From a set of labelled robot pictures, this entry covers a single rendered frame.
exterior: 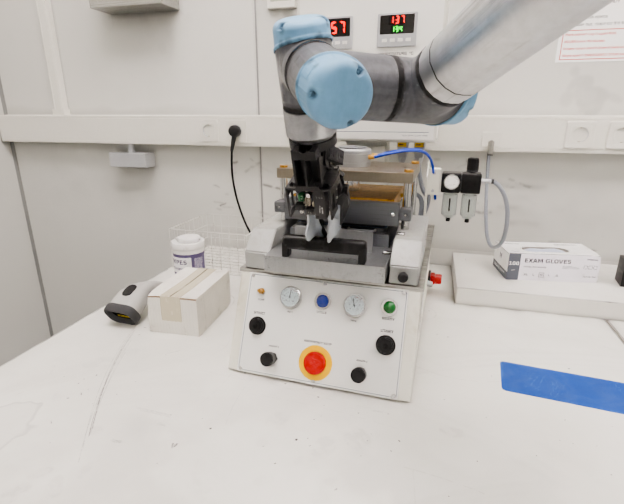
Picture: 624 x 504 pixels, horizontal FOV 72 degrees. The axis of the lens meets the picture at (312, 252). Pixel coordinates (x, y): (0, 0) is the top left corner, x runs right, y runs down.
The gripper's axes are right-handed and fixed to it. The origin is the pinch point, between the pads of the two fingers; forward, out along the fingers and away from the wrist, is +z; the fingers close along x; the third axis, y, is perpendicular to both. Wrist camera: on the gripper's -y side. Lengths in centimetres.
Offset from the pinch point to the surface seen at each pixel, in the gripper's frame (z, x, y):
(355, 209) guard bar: -0.3, 3.2, -9.4
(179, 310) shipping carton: 18.3, -33.0, 6.0
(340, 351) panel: 15.7, 4.3, 12.1
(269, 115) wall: 2, -36, -64
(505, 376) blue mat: 25.5, 33.1, 4.0
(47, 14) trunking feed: -30, -118, -75
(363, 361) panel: 16.5, 8.5, 12.9
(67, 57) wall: -16, -114, -73
